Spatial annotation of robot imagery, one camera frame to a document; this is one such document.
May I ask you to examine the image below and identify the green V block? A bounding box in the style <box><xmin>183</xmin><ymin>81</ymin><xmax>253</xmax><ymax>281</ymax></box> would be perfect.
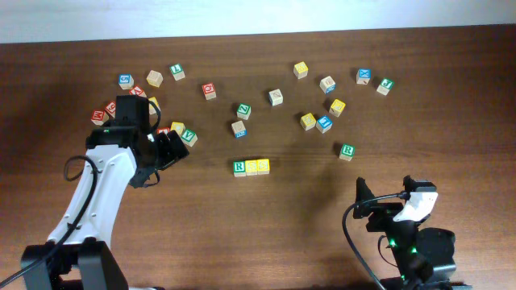
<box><xmin>181</xmin><ymin>129</ymin><xmax>198</xmax><ymax>147</ymax></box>

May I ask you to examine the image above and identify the green Z block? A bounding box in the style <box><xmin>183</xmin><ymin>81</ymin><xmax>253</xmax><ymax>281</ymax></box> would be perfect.
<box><xmin>236</xmin><ymin>103</ymin><xmax>252</xmax><ymax>120</ymax></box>

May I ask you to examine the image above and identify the yellow S block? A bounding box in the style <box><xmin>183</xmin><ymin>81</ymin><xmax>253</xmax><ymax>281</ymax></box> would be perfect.
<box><xmin>256</xmin><ymin>159</ymin><xmax>270</xmax><ymax>175</ymax></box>
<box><xmin>244</xmin><ymin>159</ymin><xmax>258</xmax><ymax>176</ymax></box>

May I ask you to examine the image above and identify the yellow block lower right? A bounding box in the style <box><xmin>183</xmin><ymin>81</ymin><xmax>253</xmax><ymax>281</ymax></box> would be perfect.
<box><xmin>300</xmin><ymin>113</ymin><xmax>316</xmax><ymax>131</ymax></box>

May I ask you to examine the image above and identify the wood block blue-side right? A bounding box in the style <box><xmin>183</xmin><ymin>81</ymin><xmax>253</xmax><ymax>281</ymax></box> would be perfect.
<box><xmin>319</xmin><ymin>76</ymin><xmax>336</xmax><ymax>93</ymax></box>

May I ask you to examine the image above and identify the plain white wood block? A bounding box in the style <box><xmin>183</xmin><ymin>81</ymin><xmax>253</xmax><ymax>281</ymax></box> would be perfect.
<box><xmin>268</xmin><ymin>89</ymin><xmax>283</xmax><ymax>106</ymax></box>

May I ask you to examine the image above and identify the red M block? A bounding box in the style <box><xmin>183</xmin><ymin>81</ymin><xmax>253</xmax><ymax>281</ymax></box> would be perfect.
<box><xmin>90</xmin><ymin>110</ymin><xmax>109</xmax><ymax>126</ymax></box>

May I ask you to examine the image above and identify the yellow block upper left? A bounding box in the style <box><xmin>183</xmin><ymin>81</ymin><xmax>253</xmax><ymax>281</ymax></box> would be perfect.
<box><xmin>148</xmin><ymin>97</ymin><xmax>160</xmax><ymax>115</ymax></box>

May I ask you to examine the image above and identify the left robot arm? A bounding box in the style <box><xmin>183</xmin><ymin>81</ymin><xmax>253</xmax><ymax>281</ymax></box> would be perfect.
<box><xmin>18</xmin><ymin>95</ymin><xmax>189</xmax><ymax>289</ymax></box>

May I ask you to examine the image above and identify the blue S block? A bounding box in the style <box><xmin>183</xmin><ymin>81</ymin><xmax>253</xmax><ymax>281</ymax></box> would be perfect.
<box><xmin>118</xmin><ymin>74</ymin><xmax>134</xmax><ymax>90</ymax></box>

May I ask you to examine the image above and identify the red A block upper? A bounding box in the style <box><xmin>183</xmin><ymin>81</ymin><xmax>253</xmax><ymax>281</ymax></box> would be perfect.
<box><xmin>129</xmin><ymin>85</ymin><xmax>147</xmax><ymax>97</ymax></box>

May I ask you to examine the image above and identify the red A block lower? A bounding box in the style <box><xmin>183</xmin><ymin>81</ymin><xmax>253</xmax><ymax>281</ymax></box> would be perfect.
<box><xmin>156</xmin><ymin>127</ymin><xmax>170</xmax><ymax>134</ymax></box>

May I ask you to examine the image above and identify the green J block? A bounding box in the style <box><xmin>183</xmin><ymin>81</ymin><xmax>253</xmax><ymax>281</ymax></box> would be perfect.
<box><xmin>377</xmin><ymin>78</ymin><xmax>394</xmax><ymax>96</ymax></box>

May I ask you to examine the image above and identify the plain wood yellow-side block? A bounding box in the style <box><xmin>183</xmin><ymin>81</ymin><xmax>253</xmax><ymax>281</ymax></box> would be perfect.
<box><xmin>146</xmin><ymin>70</ymin><xmax>164</xmax><ymax>88</ymax></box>

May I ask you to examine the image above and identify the blue picture block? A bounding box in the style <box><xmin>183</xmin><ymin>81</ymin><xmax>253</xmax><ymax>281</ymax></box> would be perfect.
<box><xmin>316</xmin><ymin>115</ymin><xmax>333</xmax><ymax>134</ymax></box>

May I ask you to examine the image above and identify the yellow block top right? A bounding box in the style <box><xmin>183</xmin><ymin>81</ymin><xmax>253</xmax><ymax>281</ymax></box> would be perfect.
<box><xmin>293</xmin><ymin>61</ymin><xmax>309</xmax><ymax>79</ymax></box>

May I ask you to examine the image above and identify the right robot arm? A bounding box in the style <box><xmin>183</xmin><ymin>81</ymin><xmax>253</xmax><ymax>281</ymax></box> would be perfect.
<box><xmin>342</xmin><ymin>176</ymin><xmax>472</xmax><ymax>289</ymax></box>

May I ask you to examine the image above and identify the red Q block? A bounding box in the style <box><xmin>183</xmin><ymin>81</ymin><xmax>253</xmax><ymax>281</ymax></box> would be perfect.
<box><xmin>202</xmin><ymin>83</ymin><xmax>217</xmax><ymax>100</ymax></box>

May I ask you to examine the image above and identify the green L block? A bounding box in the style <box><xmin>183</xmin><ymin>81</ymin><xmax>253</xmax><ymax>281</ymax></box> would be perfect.
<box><xmin>169</xmin><ymin>64</ymin><xmax>185</xmax><ymax>81</ymax></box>

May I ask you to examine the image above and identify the blue X block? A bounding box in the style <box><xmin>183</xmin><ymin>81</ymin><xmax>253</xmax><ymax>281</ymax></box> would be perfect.
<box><xmin>356</xmin><ymin>68</ymin><xmax>372</xmax><ymax>85</ymax></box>

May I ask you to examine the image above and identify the red a block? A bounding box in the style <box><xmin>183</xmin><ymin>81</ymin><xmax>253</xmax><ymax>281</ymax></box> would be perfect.
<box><xmin>129</xmin><ymin>85</ymin><xmax>147</xmax><ymax>97</ymax></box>
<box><xmin>156</xmin><ymin>127</ymin><xmax>170</xmax><ymax>134</ymax></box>

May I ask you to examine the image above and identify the red 9 block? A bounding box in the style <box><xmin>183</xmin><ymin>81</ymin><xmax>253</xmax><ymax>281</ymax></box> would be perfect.
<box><xmin>105</xmin><ymin>101</ymin><xmax>116</xmax><ymax>118</ymax></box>

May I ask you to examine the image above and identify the yellow block near A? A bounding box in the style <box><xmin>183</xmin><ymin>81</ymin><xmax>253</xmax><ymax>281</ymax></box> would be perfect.
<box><xmin>170</xmin><ymin>122</ymin><xmax>185</xmax><ymax>136</ymax></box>

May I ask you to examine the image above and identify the wood block blue side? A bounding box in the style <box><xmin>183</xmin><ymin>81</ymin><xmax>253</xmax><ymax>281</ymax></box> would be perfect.
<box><xmin>231</xmin><ymin>121</ymin><xmax>247</xmax><ymax>139</ymax></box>

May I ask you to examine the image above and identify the green r block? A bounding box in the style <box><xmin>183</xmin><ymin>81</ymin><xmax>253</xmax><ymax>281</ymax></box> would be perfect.
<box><xmin>233</xmin><ymin>161</ymin><xmax>247</xmax><ymax>177</ymax></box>
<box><xmin>339</xmin><ymin>143</ymin><xmax>356</xmax><ymax>161</ymax></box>

